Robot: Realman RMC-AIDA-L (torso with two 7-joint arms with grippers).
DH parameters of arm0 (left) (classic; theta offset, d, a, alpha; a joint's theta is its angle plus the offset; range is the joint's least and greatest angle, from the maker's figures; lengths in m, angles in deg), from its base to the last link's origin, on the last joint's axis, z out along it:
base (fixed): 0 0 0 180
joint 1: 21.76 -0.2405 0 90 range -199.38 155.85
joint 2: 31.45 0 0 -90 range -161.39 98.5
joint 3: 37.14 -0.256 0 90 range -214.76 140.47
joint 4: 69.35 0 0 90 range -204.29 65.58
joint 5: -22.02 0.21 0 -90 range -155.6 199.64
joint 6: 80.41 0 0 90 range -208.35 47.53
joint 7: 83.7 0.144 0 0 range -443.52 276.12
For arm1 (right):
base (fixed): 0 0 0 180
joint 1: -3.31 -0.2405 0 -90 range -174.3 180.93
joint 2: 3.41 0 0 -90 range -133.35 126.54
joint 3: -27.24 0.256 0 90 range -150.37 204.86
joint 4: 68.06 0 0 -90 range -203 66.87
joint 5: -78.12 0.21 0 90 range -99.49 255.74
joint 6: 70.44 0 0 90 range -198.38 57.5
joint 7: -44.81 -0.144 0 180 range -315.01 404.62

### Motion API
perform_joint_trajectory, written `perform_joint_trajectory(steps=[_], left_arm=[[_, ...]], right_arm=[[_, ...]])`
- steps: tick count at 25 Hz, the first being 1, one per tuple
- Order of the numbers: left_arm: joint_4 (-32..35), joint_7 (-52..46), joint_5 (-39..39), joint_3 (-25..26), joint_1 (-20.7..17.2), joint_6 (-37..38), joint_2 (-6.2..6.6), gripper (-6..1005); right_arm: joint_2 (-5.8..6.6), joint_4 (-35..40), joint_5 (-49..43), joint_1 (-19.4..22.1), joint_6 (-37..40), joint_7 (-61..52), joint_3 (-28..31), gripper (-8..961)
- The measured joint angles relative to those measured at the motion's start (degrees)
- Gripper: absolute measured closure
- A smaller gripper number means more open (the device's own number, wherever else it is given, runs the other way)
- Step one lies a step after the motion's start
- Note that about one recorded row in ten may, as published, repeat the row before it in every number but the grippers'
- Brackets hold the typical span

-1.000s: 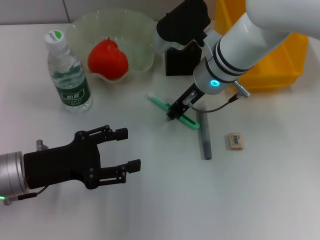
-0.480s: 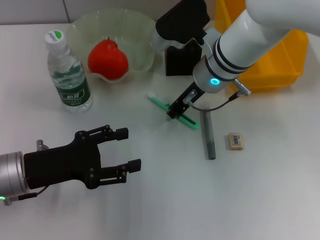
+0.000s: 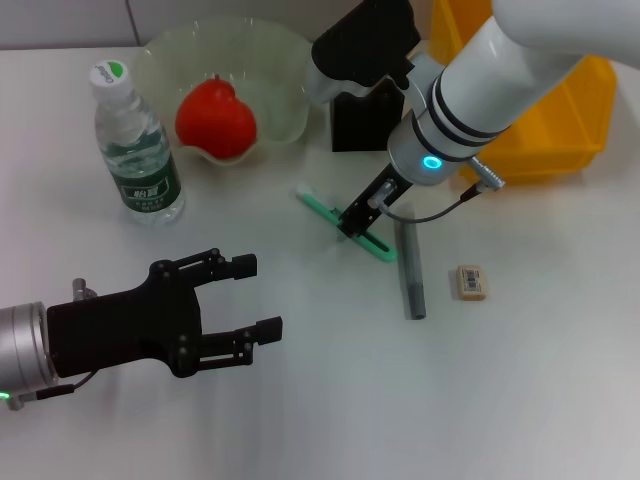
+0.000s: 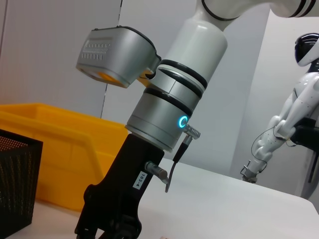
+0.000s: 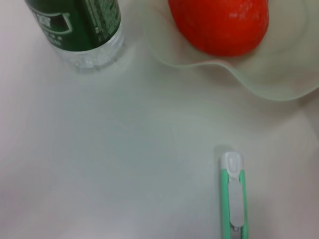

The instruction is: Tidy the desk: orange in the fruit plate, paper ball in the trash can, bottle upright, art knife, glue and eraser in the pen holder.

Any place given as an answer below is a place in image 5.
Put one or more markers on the red-orange toy orange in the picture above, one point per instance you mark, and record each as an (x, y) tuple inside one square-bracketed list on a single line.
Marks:
[(219, 27)]

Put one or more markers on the clear green-label water bottle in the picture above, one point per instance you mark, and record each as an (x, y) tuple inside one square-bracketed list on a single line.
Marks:
[(74, 27)]

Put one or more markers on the translucent wavy fruit plate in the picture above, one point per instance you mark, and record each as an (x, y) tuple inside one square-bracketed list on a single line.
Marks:
[(286, 74)]

